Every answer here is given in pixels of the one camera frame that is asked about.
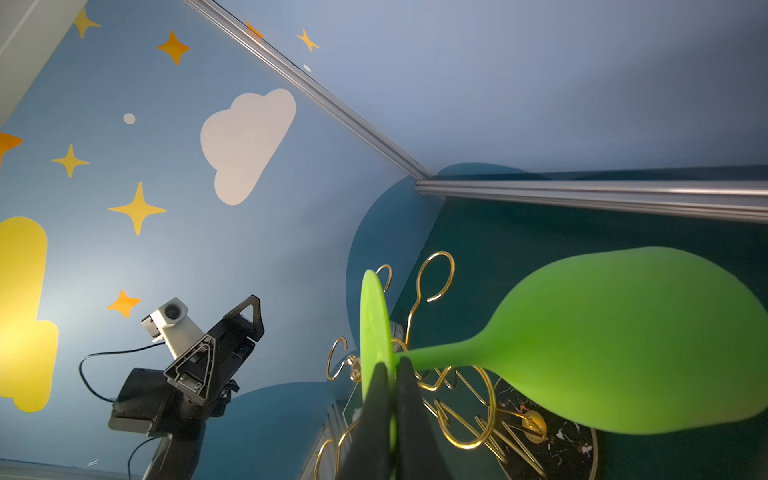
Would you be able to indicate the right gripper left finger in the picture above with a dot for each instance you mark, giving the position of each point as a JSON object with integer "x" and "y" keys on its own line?
{"x": 370, "y": 455}

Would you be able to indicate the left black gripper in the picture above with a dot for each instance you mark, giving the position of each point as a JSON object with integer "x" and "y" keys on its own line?
{"x": 204, "y": 374}

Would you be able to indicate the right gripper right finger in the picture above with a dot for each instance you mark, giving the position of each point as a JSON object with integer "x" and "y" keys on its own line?
{"x": 417, "y": 453}

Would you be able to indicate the green wine glass back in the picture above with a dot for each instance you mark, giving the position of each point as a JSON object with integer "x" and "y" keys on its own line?
{"x": 642, "y": 341}

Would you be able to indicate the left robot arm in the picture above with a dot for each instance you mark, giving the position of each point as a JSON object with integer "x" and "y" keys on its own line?
{"x": 174, "y": 404}

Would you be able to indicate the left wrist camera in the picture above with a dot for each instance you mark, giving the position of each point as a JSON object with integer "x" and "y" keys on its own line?
{"x": 171, "y": 324}

